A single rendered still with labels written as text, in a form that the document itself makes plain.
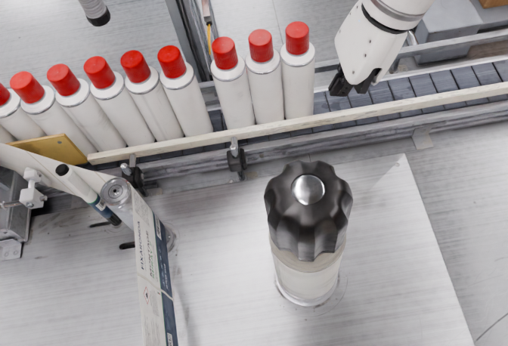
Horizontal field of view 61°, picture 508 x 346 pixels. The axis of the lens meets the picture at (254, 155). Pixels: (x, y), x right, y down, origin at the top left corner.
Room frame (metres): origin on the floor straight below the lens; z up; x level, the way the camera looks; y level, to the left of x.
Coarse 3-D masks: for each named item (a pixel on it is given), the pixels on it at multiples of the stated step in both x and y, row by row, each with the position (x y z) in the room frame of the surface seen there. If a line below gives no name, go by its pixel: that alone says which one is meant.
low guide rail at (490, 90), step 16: (432, 96) 0.39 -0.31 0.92; (448, 96) 0.38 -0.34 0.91; (464, 96) 0.38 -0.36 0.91; (480, 96) 0.38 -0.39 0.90; (336, 112) 0.40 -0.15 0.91; (352, 112) 0.39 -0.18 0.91; (368, 112) 0.38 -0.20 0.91; (384, 112) 0.38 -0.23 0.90; (240, 128) 0.40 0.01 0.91; (256, 128) 0.40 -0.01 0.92; (272, 128) 0.39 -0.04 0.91; (288, 128) 0.39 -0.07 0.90; (144, 144) 0.41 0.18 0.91; (160, 144) 0.40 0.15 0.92; (176, 144) 0.40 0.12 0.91; (192, 144) 0.40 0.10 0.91; (208, 144) 0.40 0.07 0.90; (96, 160) 0.40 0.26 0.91; (112, 160) 0.40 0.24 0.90
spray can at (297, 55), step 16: (288, 32) 0.43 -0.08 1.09; (304, 32) 0.42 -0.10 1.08; (288, 48) 0.42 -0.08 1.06; (304, 48) 0.42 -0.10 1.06; (288, 64) 0.41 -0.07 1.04; (304, 64) 0.41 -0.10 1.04; (288, 80) 0.41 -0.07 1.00; (304, 80) 0.41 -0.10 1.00; (288, 96) 0.41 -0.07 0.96; (304, 96) 0.41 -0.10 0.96; (288, 112) 0.42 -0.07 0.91; (304, 112) 0.41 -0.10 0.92
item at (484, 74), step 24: (432, 72) 0.46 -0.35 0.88; (456, 72) 0.45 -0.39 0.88; (480, 72) 0.44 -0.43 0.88; (504, 72) 0.43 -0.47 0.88; (360, 96) 0.44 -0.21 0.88; (384, 96) 0.43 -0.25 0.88; (408, 96) 0.42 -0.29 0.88; (504, 96) 0.38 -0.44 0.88; (216, 120) 0.45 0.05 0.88; (360, 120) 0.39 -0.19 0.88; (384, 120) 0.38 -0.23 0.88; (216, 144) 0.40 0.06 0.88; (240, 144) 0.39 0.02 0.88; (96, 168) 0.41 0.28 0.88
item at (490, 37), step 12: (468, 36) 0.46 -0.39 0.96; (480, 36) 0.45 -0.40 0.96; (492, 36) 0.45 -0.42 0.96; (504, 36) 0.45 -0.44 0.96; (408, 48) 0.46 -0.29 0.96; (420, 48) 0.45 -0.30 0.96; (432, 48) 0.45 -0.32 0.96; (444, 48) 0.45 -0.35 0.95; (336, 60) 0.46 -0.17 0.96; (204, 84) 0.47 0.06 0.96
